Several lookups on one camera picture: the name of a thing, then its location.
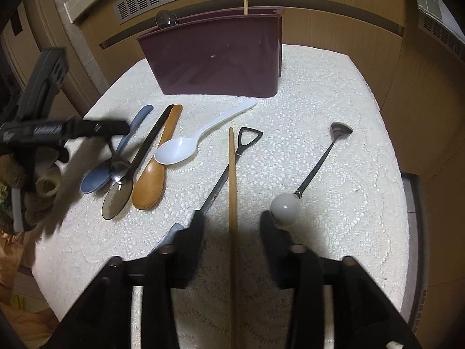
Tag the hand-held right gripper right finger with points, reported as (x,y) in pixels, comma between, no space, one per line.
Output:
(274,247)

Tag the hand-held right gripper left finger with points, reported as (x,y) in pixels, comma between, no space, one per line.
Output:
(194,240)

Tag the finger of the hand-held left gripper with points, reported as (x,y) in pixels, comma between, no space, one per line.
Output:
(98,127)

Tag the small metal spoon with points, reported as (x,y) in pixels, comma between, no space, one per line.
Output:
(118,171)

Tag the blue plastic spoon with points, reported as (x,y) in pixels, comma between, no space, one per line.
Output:
(95,181)

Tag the shovel-shaped metal spoon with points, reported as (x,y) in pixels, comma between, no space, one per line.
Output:
(218,185)

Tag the white plastic spoon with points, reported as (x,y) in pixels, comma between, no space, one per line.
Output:
(174,151)

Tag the maroon plastic utensil holder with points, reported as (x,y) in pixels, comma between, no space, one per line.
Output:
(210,61)

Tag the person's left hand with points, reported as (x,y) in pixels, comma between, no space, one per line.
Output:
(49,181)

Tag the brown wooden spoon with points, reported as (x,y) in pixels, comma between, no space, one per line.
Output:
(149,189)

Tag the white counter ledge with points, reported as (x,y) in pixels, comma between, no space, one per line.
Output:
(78,9)

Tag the white textured tablecloth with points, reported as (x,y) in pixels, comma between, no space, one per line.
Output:
(345,189)

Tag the brown bag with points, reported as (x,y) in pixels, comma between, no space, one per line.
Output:
(14,261)

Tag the wooden cabinet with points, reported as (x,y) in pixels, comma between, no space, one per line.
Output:
(381,61)

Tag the short grey vent grille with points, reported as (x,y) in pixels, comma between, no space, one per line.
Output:
(443,32)

